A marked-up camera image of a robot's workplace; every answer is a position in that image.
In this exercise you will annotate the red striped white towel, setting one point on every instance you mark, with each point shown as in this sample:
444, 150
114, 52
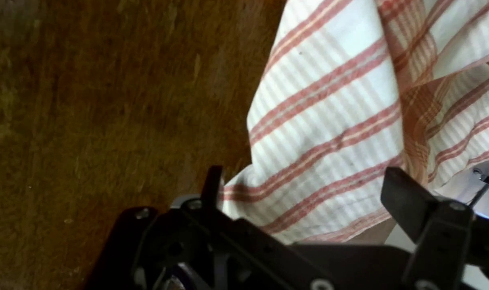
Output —
330, 118

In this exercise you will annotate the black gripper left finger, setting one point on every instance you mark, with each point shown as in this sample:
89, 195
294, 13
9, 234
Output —
212, 185

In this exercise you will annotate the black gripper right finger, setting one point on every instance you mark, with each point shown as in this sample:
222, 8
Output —
411, 198

